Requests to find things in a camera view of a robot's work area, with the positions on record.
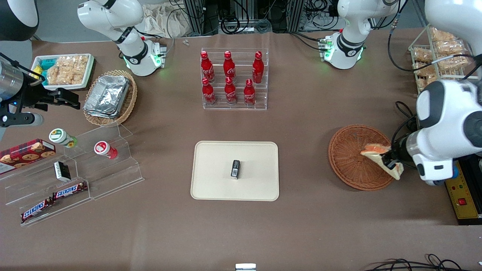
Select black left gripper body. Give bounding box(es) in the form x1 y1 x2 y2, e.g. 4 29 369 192
391 136 411 168

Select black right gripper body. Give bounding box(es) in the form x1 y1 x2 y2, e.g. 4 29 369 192
15 84 63 113

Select triangular sandwich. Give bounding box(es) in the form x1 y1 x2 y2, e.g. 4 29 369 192
360 143 404 181

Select aluminium foil tray stack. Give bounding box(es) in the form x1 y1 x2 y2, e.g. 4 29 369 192
83 74 131 119

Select brown round wicker basket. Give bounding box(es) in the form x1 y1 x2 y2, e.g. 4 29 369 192
328 124 396 192

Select light oval wicker basket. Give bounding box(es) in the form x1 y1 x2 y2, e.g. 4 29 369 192
82 69 138 127

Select cream plastic tray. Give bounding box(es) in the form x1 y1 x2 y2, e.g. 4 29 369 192
191 141 280 202

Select white rectangular dish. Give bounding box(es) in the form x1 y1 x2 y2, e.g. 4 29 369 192
31 53 95 91

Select rice cracker packet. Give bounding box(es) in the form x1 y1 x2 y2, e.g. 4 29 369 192
437 55 473 72
73 55 89 84
46 63 63 86
415 64 439 91
59 56 76 85
435 39 468 55
412 47 434 63
429 27 456 42

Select green sunflower lidded cup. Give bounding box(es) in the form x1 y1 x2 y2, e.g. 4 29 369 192
49 128 78 148

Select red strawberry lidded cup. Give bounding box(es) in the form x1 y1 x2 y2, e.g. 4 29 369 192
93 140 119 160

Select red tartan cookie box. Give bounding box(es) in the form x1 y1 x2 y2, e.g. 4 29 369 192
0 139 56 175

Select yellow black control box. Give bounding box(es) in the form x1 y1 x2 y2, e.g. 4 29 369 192
444 156 482 226

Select clear acrylic tiered stand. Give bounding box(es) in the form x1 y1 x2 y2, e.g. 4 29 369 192
0 122 145 227

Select Snickers chocolate bar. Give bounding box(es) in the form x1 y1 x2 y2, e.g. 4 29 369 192
20 198 53 224
52 182 88 200

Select beige cloth bag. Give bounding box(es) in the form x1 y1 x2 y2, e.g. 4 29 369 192
142 3 193 38

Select red Coca-Cola bottle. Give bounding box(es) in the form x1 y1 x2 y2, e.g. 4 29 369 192
223 50 237 82
201 77 217 106
200 51 215 84
243 79 257 106
252 51 265 84
224 76 238 105

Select clear acrylic bottle rack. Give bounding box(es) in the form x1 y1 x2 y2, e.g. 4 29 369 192
200 47 270 111

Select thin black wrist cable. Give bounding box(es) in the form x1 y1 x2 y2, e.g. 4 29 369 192
0 52 43 82

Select black coiled cable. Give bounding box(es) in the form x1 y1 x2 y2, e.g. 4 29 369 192
391 100 419 152

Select black floor cable bundle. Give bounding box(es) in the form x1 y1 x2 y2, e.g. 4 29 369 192
363 254 468 271

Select black hanging cable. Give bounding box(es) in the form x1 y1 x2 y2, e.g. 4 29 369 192
387 0 415 73

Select metal wire shelf rack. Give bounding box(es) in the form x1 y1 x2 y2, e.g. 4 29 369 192
408 23 476 95

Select aluminium profile frame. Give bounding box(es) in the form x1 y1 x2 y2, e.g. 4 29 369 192
182 0 306 35

